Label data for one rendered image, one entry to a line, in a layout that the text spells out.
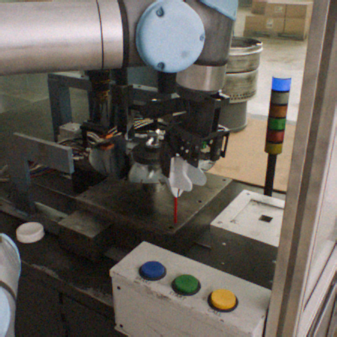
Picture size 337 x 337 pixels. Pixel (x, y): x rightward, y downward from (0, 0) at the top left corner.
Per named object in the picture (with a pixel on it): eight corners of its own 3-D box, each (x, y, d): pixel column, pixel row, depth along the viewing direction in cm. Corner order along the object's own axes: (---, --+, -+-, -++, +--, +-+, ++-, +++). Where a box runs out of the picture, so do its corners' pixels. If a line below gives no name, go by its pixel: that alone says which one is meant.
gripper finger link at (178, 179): (182, 213, 74) (189, 166, 70) (159, 198, 78) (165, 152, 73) (195, 207, 76) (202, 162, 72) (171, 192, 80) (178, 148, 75)
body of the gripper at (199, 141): (194, 172, 68) (206, 101, 62) (158, 151, 73) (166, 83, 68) (225, 161, 73) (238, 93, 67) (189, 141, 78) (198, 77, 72)
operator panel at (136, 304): (268, 353, 79) (277, 292, 72) (244, 399, 71) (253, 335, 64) (145, 296, 93) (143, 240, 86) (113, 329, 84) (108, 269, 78)
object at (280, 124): (287, 125, 106) (289, 114, 104) (281, 132, 102) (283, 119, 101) (270, 122, 108) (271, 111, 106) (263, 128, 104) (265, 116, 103)
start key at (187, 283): (201, 287, 75) (201, 278, 74) (190, 301, 72) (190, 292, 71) (182, 279, 77) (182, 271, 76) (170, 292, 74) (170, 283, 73)
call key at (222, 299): (238, 303, 71) (239, 294, 71) (228, 318, 69) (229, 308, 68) (217, 294, 73) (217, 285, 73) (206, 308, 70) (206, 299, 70)
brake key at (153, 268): (168, 273, 78) (168, 265, 77) (156, 286, 75) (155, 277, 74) (150, 265, 80) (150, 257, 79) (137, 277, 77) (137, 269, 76)
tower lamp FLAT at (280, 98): (291, 101, 103) (292, 89, 101) (285, 105, 99) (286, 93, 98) (273, 98, 105) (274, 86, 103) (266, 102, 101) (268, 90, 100)
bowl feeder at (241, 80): (265, 122, 191) (274, 39, 175) (237, 145, 168) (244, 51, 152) (204, 110, 206) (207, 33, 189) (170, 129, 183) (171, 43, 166)
